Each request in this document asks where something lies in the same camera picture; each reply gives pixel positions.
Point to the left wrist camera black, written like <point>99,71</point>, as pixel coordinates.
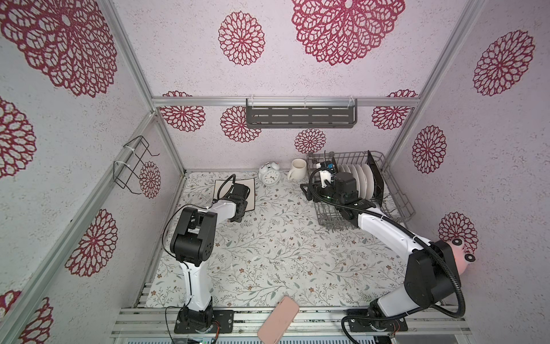
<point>239,191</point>

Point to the black square plate glossy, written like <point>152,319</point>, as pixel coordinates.
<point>378,197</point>

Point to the white ceramic mug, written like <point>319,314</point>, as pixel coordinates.
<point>298,170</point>

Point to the grey wire dish rack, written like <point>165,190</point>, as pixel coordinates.
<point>396,204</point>

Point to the pink phone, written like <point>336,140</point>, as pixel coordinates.
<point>278,322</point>

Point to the pink pig plush toy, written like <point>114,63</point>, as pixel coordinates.
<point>462,257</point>

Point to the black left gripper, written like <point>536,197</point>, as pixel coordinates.
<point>239,220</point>

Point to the white square plate black rim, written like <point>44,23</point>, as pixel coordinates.
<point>220,190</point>

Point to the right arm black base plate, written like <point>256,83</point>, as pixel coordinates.
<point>372,320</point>

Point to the grey wall shelf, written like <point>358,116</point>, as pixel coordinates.
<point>300,117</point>

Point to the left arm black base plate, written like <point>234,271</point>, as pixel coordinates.
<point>209,321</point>

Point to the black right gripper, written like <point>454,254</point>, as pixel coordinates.
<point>307,191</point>

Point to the black wire wall holder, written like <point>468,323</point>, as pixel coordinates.
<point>125,169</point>

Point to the white twin bell alarm clock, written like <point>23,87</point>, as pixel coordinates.
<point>269,174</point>

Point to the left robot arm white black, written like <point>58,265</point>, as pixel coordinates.
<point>192,245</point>

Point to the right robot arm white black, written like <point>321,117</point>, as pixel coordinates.
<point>431,279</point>

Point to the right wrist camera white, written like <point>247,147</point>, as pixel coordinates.
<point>326,178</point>

